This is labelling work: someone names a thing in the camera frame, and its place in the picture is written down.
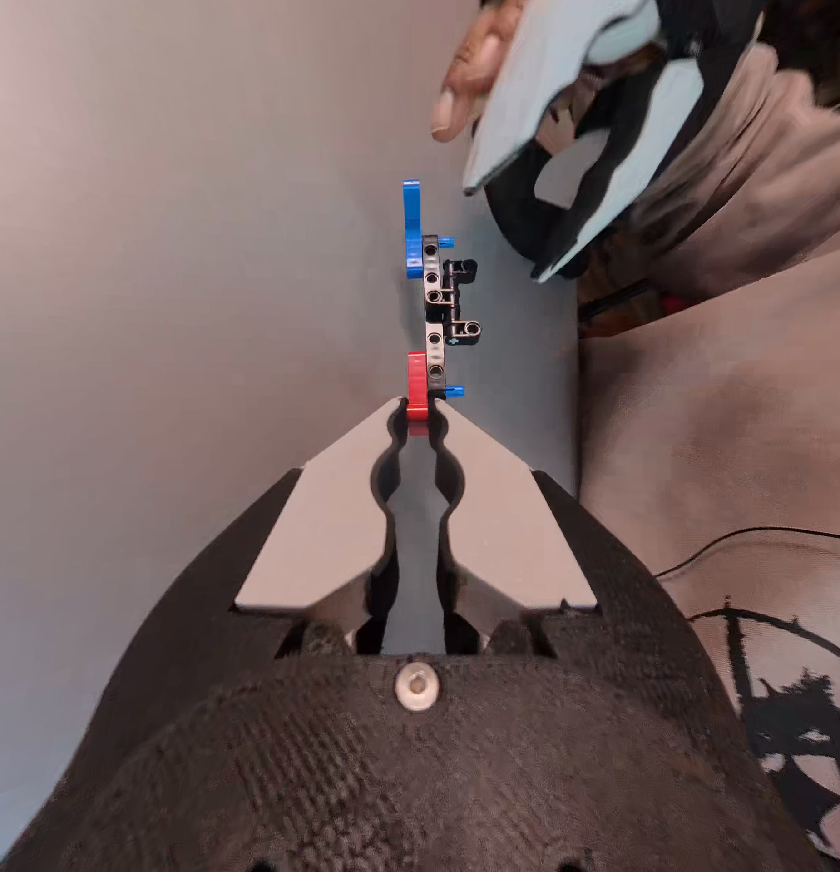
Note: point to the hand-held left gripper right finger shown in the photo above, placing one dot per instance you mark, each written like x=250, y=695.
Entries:
x=515, y=538

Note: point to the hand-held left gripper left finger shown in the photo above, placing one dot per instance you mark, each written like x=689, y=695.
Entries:
x=318, y=538

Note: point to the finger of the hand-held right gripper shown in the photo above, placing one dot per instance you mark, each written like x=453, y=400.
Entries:
x=665, y=122
x=529, y=82

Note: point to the black lego beam assembly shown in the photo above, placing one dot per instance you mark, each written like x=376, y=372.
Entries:
x=432, y=354

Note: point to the small black lego connector assembly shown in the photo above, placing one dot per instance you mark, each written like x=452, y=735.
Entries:
x=461, y=300

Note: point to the person's right hand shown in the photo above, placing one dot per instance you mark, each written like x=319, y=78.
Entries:
x=471, y=61

